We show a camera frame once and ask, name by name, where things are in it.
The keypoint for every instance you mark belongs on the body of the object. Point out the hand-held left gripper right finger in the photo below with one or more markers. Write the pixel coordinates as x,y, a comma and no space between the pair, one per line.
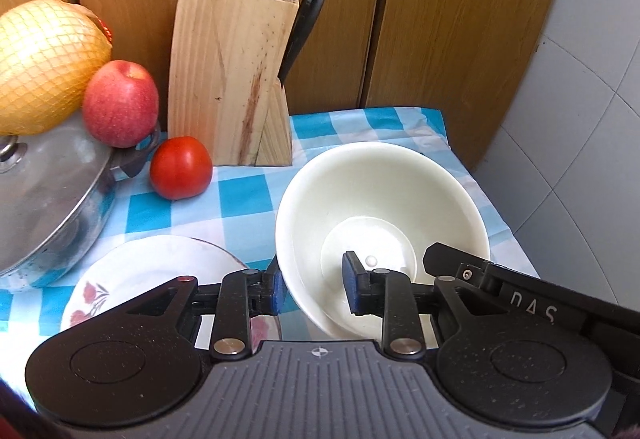
355,281

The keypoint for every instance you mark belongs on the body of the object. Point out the steel pot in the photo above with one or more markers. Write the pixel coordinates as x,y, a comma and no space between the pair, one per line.
65,249

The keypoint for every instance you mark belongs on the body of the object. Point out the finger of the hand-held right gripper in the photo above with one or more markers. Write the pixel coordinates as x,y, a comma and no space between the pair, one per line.
450,261

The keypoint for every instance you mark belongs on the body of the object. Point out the small multicolour floral plate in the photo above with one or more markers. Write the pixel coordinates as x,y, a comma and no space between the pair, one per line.
150,269

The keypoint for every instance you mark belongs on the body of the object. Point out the red apple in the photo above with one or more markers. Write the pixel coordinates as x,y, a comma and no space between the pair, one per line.
120,104

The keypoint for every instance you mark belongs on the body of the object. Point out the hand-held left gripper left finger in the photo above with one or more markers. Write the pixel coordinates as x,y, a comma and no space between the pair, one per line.
278,291

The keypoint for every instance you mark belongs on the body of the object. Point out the pomelo in yellow net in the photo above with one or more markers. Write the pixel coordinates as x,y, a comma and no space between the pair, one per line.
45,59

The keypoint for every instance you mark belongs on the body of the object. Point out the red tomato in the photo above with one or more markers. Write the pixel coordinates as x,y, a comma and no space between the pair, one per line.
181,169

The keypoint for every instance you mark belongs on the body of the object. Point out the steel pot lid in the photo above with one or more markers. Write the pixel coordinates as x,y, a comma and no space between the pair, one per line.
45,194

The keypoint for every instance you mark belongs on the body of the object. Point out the wooden knife block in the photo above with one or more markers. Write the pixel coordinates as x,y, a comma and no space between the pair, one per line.
225,79

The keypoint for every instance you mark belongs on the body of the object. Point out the blue checkered tablecloth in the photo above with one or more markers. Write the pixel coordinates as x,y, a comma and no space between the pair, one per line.
240,199

